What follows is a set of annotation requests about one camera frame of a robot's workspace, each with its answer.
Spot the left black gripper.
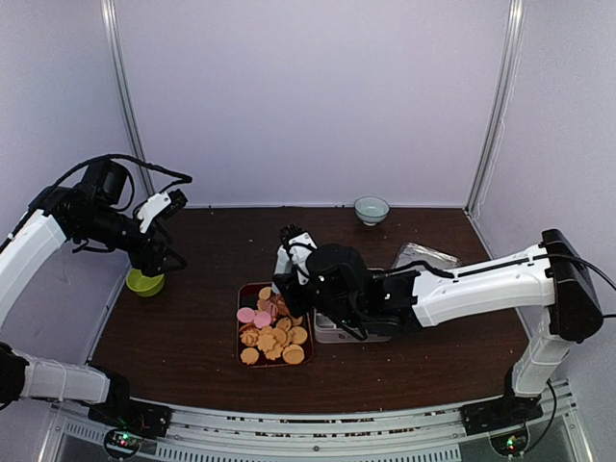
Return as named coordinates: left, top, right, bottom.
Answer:
left=76, top=204, right=187, bottom=276

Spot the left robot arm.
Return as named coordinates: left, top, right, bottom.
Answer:
left=1, top=154, right=191, bottom=439

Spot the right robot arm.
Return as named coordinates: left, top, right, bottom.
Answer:
left=272, top=224, right=605, bottom=435

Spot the green plastic bowl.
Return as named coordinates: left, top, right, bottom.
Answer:
left=126, top=269, right=165, bottom=297

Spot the top round tan cookie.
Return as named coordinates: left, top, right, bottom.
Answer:
left=258, top=287, right=272, bottom=300

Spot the white divided cookie tin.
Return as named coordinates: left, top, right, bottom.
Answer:
left=312, top=311, right=391, bottom=345

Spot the right pink round cookie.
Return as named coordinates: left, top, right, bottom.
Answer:
left=253, top=311, right=272, bottom=329

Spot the pink round cookie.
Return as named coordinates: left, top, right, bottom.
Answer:
left=253, top=311, right=272, bottom=329
left=236, top=307, right=257, bottom=323

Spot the dark red cookie tray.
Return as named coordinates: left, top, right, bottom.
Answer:
left=236, top=283, right=315, bottom=369

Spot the leaf shaped tan cookie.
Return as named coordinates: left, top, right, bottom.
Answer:
left=257, top=333, right=283, bottom=361

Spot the large round tan cookie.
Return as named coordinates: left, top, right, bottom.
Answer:
left=282, top=345, right=305, bottom=365

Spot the left pink round cookie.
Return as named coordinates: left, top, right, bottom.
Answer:
left=236, top=307, right=257, bottom=323

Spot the swirl butter cookie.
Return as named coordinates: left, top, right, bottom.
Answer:
left=240, top=326, right=260, bottom=347

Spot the bottom left round cookie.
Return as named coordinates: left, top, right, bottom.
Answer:
left=240, top=347, right=260, bottom=366

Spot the pale blue ceramic bowl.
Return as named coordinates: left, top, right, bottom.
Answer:
left=353, top=196, right=390, bottom=226

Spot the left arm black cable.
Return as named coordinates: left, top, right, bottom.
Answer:
left=47, top=153, right=193, bottom=193

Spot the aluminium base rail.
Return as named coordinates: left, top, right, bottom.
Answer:
left=40, top=377, right=596, bottom=462

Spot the right aluminium frame post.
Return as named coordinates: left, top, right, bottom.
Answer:
left=466, top=0, right=526, bottom=219

